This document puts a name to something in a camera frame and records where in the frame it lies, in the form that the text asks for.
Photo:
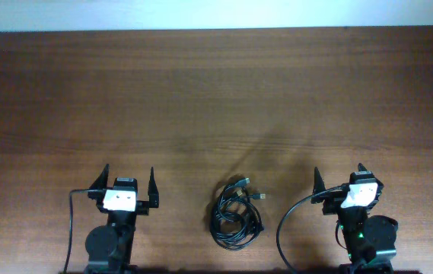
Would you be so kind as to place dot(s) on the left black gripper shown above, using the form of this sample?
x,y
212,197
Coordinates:
x,y
141,206

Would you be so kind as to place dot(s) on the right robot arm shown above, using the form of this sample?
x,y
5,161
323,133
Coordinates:
x,y
369,240

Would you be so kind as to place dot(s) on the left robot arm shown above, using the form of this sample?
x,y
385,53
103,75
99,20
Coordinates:
x,y
109,246

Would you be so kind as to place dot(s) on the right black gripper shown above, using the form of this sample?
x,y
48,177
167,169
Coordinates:
x,y
328,205

